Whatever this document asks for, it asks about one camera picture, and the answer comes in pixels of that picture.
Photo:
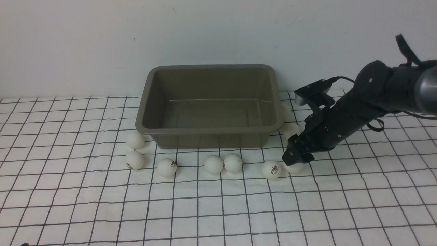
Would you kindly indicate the white ball with logo left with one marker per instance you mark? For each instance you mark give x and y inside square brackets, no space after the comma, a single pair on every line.
[134,160]

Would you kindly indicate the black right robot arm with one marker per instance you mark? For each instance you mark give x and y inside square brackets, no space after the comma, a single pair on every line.
[377,90]

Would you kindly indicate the plain white ball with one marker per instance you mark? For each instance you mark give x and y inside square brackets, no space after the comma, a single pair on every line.
[290,129]
[232,163]
[213,165]
[295,168]
[135,140]

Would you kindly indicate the white black-grid tablecloth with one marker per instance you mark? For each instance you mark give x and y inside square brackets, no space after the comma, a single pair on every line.
[64,181]

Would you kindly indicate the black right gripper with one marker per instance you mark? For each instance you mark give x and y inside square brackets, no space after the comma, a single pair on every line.
[328,127]

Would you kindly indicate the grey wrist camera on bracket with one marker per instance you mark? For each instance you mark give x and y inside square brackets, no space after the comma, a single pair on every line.
[315,95]

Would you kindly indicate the olive green plastic bin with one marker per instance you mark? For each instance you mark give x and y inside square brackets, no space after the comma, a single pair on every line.
[210,106]

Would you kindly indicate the white ball red black logo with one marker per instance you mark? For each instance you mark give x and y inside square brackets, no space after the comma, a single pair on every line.
[271,169]

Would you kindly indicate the white ball with black logo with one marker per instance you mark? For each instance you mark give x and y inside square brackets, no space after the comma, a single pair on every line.
[166,167]

